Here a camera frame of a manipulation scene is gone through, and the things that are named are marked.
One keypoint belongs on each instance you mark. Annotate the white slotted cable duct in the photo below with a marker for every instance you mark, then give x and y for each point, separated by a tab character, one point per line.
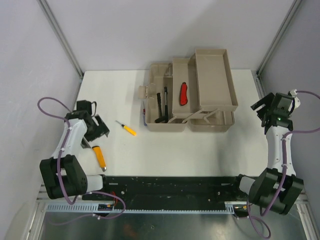
227	207

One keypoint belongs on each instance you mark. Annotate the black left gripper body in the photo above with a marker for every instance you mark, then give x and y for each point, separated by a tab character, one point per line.
94	131

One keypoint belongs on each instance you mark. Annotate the yellow black handled tool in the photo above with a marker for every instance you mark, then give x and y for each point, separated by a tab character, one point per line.
127	128

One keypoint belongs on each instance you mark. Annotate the red handled tool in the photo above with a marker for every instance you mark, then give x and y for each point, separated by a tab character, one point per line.
183	97

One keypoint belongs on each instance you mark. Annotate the left aluminium frame post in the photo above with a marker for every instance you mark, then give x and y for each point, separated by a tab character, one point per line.
52	20

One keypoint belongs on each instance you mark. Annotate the right aluminium frame post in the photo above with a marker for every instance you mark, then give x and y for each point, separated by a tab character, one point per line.
293	10

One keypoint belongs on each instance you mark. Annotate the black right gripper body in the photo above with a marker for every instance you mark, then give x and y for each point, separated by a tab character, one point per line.
262	113

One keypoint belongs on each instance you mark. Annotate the black T-handle wrench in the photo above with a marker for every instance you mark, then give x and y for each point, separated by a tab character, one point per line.
161	118

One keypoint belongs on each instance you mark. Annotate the translucent brown plastic toolbox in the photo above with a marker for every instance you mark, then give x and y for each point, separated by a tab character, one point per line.
211	93

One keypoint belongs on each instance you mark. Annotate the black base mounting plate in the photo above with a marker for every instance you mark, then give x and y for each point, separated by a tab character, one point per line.
176	191

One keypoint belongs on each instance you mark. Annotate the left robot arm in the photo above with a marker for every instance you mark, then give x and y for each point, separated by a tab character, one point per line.
62	174

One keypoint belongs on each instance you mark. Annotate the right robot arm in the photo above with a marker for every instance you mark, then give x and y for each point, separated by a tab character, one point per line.
277	187

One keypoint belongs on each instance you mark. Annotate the black pen tool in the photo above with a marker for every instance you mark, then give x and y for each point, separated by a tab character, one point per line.
166	104

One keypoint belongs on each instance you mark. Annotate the aluminium frame post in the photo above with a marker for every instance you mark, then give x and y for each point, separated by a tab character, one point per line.
293	10
52	20

